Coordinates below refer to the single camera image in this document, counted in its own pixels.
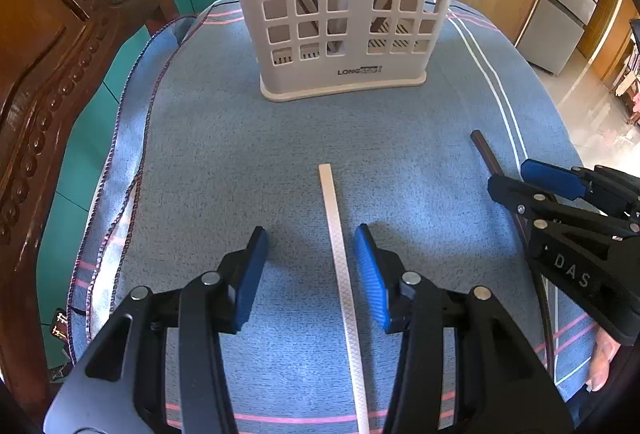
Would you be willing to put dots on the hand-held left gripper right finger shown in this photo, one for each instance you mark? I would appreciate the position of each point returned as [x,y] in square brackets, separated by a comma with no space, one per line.
[372,284]

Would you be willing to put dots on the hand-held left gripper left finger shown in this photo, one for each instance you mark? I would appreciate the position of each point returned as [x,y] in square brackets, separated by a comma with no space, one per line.
[247,284]

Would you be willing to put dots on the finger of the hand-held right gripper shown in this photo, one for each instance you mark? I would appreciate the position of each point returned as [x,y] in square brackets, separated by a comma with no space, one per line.
[550,177]
[510,193]

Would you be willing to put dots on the dark brown chopstick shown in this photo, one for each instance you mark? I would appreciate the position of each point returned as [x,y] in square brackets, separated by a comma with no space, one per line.
[485,148]

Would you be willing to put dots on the white chopstick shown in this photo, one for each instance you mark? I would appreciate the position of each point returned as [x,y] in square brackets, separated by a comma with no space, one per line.
[337,234]

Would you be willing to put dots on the white plastic lattice basket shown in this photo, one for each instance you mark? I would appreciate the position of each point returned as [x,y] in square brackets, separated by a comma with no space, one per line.
[410,66]

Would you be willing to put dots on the person's right hand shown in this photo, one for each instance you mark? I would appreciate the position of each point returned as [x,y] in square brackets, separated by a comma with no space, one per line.
[602,359]

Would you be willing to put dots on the household clutter pile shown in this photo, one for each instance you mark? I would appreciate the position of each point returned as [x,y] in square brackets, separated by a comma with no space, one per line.
[631,83]

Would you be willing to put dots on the blue striped towel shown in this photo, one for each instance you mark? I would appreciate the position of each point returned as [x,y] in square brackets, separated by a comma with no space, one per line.
[225,138]

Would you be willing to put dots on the grey cabinet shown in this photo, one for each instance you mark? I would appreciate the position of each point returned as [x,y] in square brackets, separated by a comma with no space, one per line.
[560,13]

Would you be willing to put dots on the carved wooden chair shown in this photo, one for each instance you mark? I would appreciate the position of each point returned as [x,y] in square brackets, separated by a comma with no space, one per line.
[40,63]

